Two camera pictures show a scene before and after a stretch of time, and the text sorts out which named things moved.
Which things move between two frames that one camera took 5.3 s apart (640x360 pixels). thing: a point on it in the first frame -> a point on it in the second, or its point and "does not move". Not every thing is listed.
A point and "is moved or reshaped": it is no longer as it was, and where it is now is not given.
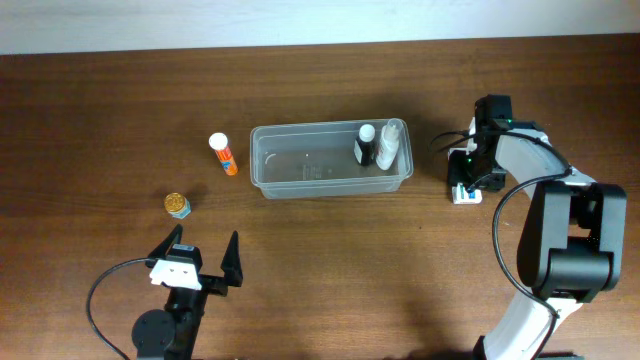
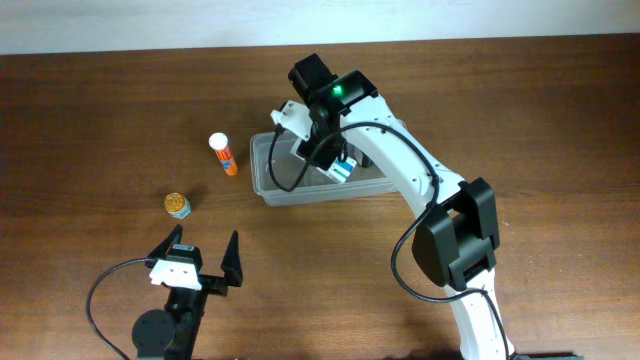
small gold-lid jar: [177, 205] does not move
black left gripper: [211, 285] does not move
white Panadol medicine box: [461, 196] is moved or reshaped
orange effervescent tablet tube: [218, 141] does not move
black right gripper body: [492, 181] -> [317, 153]
